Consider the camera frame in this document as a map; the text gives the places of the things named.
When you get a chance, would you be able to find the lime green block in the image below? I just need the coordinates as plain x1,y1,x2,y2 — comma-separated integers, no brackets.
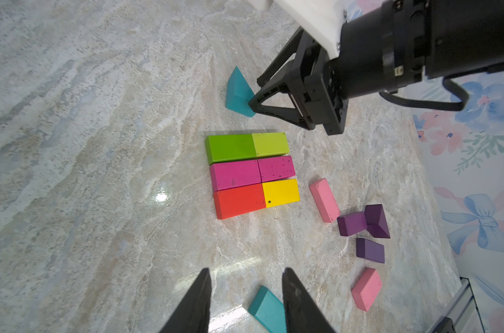
252,133,289,158

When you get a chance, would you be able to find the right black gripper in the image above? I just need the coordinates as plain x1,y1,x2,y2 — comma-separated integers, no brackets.
249,1,504,135

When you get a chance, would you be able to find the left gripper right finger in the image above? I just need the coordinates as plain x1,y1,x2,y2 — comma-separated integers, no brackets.
282,267,335,333

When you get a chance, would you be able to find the yellow block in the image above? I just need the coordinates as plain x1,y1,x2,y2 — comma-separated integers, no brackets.
262,179,300,208

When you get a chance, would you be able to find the purple block lower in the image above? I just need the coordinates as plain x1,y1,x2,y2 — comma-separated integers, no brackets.
356,238,385,264

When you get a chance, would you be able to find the teal triangle block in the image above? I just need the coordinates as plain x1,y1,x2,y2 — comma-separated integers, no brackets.
225,67,255,117

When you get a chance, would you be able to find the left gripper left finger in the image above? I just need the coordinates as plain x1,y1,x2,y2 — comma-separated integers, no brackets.
160,268,212,333

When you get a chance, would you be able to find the magenta block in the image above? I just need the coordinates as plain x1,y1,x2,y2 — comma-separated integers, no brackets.
210,160,262,191
257,155,296,183

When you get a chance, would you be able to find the purple triangle block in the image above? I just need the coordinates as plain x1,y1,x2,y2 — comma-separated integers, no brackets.
364,204,391,239

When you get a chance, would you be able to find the purple block upper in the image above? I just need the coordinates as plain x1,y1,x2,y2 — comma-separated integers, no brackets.
337,212,367,237

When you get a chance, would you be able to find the light pink upright block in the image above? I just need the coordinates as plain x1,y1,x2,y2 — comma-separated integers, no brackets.
310,178,340,223

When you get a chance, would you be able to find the teal rectangular block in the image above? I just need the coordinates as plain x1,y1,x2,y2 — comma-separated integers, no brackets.
248,285,287,333

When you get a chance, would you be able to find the red block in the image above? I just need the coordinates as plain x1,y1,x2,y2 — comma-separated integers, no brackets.
214,184,267,220

